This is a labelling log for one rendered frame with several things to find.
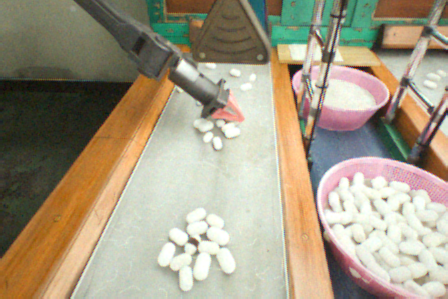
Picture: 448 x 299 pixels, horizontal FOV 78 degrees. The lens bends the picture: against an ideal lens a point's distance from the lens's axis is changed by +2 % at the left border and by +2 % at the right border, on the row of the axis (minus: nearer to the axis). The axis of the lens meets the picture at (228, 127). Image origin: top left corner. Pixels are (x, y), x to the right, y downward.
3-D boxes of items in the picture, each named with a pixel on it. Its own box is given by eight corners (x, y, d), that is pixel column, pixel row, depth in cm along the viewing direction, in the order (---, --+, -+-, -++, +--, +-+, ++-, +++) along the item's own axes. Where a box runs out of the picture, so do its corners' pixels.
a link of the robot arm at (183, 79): (161, 79, 59) (177, 58, 57) (166, 70, 65) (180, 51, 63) (187, 98, 61) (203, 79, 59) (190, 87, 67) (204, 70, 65)
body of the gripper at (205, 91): (228, 81, 67) (204, 62, 65) (224, 103, 59) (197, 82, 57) (212, 98, 71) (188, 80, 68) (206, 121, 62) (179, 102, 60)
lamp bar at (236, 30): (191, 64, 28) (184, -15, 24) (234, -30, 77) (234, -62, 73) (270, 67, 28) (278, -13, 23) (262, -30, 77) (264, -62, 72)
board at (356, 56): (278, 63, 93) (279, 60, 92) (276, 46, 105) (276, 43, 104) (379, 66, 91) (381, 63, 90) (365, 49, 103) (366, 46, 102)
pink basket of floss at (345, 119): (343, 152, 71) (353, 122, 66) (270, 107, 88) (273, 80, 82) (395, 116, 84) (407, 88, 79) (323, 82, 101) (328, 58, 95)
